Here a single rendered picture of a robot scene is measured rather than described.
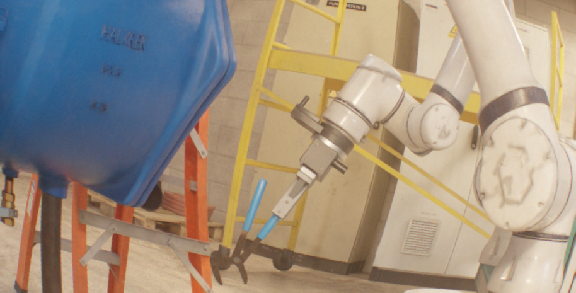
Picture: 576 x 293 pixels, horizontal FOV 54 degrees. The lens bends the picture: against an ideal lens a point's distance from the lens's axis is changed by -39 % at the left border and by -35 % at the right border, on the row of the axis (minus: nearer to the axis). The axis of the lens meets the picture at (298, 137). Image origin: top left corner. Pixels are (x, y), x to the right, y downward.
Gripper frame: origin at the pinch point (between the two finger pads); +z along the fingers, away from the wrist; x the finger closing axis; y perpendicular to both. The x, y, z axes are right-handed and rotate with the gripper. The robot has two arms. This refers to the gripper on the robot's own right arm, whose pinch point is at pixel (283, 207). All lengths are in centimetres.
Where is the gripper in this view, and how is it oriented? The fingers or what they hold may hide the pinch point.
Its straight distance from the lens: 159.8
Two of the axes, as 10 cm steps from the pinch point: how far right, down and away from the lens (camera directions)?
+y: 8.1, 5.8, -1.0
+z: -5.9, 8.0, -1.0
